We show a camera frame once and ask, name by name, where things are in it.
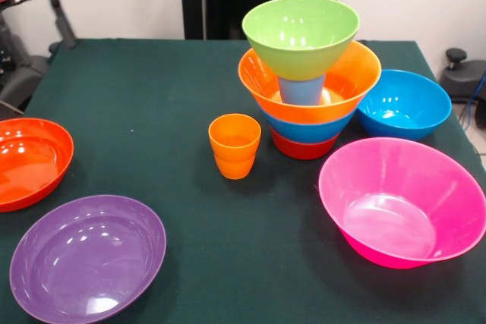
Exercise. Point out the large red-orange bowl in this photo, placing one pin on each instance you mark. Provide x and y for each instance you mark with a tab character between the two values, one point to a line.
26	164

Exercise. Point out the green bowl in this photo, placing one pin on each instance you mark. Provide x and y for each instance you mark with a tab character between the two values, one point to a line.
300	58

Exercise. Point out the blue cup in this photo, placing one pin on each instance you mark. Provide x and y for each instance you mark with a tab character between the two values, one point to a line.
302	90

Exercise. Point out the large orange bowl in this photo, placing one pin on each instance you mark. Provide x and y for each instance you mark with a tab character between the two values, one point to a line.
303	111

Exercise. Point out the blue cone-shaped bowl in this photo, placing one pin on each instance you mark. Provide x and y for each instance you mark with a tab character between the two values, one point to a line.
311	132

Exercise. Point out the black equipment box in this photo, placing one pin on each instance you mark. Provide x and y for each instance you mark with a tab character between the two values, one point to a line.
5	43

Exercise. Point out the dark green table cloth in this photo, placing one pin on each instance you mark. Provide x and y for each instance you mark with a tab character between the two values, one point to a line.
114	92

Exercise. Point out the orange cup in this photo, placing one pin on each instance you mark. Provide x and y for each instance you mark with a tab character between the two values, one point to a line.
234	140
234	170

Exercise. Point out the purple bowl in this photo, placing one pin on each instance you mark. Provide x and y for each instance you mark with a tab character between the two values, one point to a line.
83	263

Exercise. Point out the small red bowl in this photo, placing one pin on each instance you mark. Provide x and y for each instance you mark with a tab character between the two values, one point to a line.
303	151

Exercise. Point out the blue round bowl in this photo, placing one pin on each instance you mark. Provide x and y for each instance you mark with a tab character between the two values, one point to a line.
406	111

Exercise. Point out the pink bowl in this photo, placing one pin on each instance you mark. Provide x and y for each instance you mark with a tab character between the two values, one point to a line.
391	217

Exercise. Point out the black pedestal foot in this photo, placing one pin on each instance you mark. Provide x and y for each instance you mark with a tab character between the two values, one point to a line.
463	77
23	77

